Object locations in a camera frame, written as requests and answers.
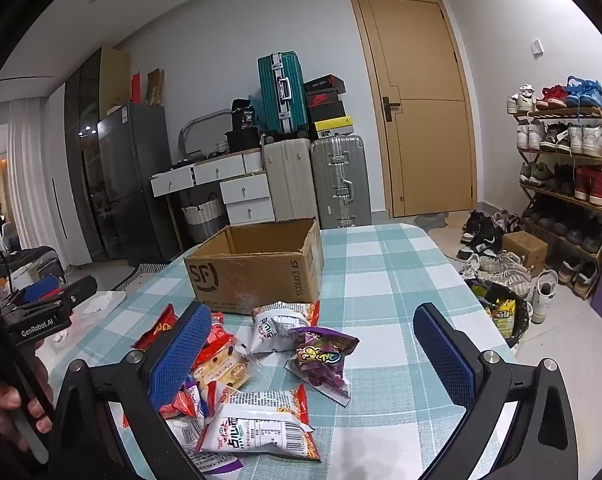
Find white noodle snack packet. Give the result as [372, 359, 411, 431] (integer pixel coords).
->
[251, 301, 322, 358]
[195, 384, 322, 462]

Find black storage box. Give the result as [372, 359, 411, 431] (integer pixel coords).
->
[225, 130, 262, 153]

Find yellow packet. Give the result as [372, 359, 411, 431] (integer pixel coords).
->
[491, 300, 516, 336]

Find rows of stored shoes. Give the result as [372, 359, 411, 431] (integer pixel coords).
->
[506, 76, 602, 296]

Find wooden door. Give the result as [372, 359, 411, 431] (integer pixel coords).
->
[350, 0, 478, 218]

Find beige suitcase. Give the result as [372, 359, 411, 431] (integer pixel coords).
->
[261, 137, 319, 223]

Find brown cardboard box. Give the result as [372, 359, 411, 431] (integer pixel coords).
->
[183, 217, 325, 316]

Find person's left hand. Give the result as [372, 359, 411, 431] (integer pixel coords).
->
[0, 357, 56, 457]

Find red bun snack packet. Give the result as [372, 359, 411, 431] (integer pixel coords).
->
[191, 310, 252, 392]

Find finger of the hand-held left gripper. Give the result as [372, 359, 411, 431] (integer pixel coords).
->
[11, 274, 66, 306]
[16, 280, 98, 318]

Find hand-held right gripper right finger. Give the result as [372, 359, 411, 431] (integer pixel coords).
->
[413, 302, 582, 480]

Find pile of loose sneakers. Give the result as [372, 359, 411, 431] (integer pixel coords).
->
[456, 210, 559, 326]

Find black red shoe box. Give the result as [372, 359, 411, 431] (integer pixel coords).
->
[303, 75, 343, 93]

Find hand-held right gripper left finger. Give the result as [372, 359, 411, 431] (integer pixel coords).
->
[46, 304, 213, 480]

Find small flat cardboard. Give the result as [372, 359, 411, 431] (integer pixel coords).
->
[146, 69, 166, 107]

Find white purple-edged packet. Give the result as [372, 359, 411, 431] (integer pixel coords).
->
[166, 412, 244, 476]

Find woven laundry basket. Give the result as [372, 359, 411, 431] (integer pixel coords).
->
[181, 199, 227, 243]

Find small red white packet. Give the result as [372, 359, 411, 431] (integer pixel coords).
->
[160, 379, 217, 421]

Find bamboo shoe rack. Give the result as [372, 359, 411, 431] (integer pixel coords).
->
[511, 105, 602, 301]

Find grey door mat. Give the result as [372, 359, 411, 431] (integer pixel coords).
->
[415, 212, 450, 229]

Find yellow black shoe box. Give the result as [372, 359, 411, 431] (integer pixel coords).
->
[313, 119, 353, 140]

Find teal suitcase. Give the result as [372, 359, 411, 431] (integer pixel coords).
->
[257, 51, 309, 136]

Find silver suitcase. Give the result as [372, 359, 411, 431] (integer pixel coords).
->
[309, 135, 373, 229]

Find dark glass cabinet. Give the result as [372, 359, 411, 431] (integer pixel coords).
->
[64, 47, 132, 263]

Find large flat cardboard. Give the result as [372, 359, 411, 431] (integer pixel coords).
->
[100, 49, 131, 116]

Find purple snack packet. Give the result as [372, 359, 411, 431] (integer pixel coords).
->
[285, 326, 360, 406]

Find red chip packet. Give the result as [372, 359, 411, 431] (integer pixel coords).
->
[131, 304, 179, 356]

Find black cable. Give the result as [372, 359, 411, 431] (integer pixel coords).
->
[0, 294, 49, 463]

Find white paper napkin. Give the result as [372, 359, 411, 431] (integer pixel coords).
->
[81, 292, 127, 316]

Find black labelled round box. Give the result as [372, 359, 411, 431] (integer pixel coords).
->
[231, 98, 260, 133]

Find grey oval frame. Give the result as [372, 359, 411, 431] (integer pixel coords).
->
[178, 110, 232, 158]

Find white curtain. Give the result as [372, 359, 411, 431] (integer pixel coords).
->
[6, 97, 69, 266]

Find small cardboard box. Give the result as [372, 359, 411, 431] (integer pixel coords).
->
[502, 231, 549, 278]

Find white drawer desk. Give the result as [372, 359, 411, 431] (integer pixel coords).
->
[150, 150, 277, 226]

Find black lined trash bin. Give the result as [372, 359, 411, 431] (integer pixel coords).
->
[473, 280, 530, 350]

